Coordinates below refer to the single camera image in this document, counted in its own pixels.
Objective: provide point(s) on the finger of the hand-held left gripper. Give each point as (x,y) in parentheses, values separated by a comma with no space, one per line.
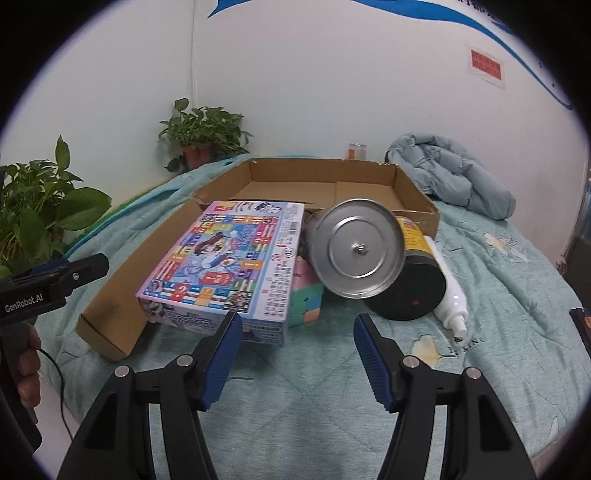
(87,270)

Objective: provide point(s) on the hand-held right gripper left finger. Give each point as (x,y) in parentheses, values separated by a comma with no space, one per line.
(221,360)

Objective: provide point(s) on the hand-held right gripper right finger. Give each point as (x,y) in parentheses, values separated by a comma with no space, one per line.
(374,364)

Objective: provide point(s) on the dark jar with yellow label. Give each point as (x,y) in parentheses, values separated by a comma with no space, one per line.
(411,286)

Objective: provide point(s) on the pastel puzzle cube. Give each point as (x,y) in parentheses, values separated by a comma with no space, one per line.
(307,300)

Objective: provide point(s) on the white spray bottle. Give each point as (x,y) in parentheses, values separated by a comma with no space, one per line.
(450,295)

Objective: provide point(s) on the round metal tin can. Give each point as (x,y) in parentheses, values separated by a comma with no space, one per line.
(355,249)

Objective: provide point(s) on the cardboard box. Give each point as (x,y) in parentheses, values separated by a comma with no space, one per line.
(286,189)

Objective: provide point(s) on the person's left hand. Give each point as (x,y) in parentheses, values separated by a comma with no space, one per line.
(30,364)

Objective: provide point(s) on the large-leaf green plant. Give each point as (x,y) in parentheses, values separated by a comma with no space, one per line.
(41,203)

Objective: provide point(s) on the teal quilted blanket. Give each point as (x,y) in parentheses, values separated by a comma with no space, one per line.
(300,415)

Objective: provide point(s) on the potted plant in red pot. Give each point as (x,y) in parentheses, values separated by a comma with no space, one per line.
(203,124)

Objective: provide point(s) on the light blue puffer jacket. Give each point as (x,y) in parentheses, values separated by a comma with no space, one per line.
(452,175)

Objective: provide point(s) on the dark box with orange print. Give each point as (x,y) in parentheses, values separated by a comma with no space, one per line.
(582,327)

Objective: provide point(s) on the glass jar with orange label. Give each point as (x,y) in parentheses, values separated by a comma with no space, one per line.
(356,152)

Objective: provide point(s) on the white wall conduit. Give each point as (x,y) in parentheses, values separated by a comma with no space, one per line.
(194,74)

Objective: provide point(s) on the red wall sign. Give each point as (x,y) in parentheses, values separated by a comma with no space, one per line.
(485,64)

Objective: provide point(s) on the blue wall decal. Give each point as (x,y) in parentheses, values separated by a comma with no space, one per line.
(406,3)

